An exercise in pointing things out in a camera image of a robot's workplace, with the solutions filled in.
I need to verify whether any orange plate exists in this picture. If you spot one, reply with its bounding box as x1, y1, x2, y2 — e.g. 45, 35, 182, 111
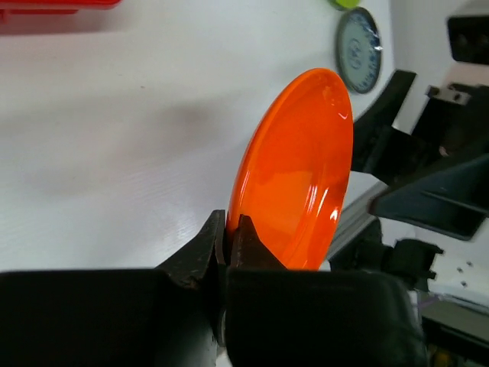
226, 68, 354, 270

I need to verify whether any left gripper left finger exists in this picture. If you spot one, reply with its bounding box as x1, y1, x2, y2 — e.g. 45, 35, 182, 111
1, 210, 225, 366

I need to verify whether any aluminium frame rail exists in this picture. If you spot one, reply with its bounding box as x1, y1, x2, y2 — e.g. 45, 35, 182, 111
325, 183, 387, 260

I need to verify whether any blue white patterned plate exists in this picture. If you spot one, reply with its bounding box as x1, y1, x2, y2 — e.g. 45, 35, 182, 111
335, 7, 383, 94

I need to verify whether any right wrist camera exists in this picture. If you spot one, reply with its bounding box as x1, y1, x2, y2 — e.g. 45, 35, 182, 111
446, 0, 489, 66

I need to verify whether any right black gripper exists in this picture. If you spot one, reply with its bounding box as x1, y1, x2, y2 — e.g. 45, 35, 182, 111
351, 70, 488, 241

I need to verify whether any red plastic bin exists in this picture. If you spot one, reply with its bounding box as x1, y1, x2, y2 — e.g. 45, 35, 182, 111
1, 0, 121, 23

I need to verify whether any green plate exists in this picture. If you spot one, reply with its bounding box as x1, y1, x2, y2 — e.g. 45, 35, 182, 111
329, 0, 361, 11

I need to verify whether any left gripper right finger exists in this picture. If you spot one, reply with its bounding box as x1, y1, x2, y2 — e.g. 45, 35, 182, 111
225, 216, 428, 366

